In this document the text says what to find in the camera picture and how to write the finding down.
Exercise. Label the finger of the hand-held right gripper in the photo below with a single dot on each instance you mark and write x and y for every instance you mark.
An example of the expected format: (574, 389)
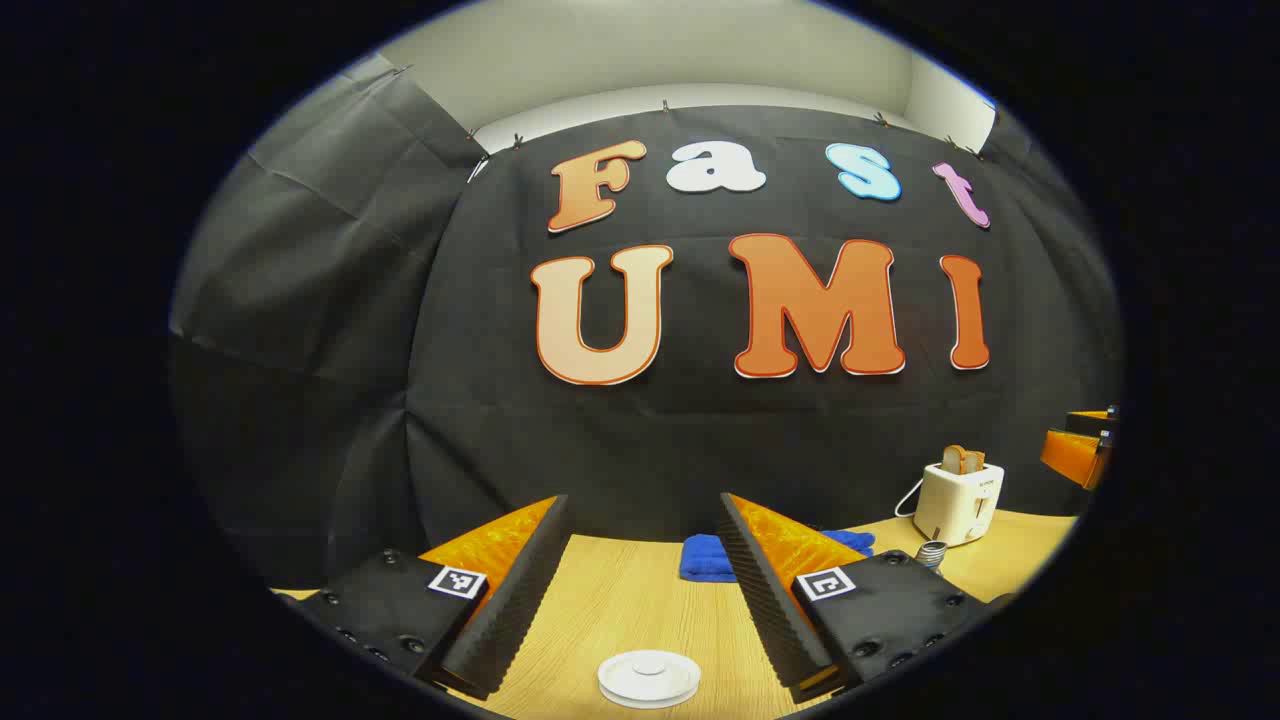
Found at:
(1075, 455)
(1090, 422)

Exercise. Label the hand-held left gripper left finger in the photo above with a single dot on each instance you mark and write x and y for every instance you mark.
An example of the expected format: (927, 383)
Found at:
(515, 610)

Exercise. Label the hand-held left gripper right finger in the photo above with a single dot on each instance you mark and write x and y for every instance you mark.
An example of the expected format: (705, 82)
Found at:
(765, 610)

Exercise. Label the white teacup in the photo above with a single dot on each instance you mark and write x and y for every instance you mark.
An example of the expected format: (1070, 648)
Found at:
(604, 678)

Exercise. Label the silver water bottle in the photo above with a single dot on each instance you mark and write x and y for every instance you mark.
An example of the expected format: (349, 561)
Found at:
(932, 555)

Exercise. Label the blue towel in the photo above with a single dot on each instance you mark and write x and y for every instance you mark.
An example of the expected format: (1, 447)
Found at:
(705, 560)

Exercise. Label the toast slice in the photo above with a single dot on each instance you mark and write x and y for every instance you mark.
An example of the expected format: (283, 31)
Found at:
(976, 464)
(953, 460)

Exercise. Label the white toaster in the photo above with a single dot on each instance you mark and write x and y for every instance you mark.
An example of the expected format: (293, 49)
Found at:
(955, 505)

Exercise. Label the white saucer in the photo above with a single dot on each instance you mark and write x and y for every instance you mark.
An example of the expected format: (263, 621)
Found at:
(650, 703)

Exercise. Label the black backdrop cloth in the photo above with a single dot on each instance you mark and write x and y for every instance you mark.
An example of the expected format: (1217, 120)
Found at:
(650, 440)

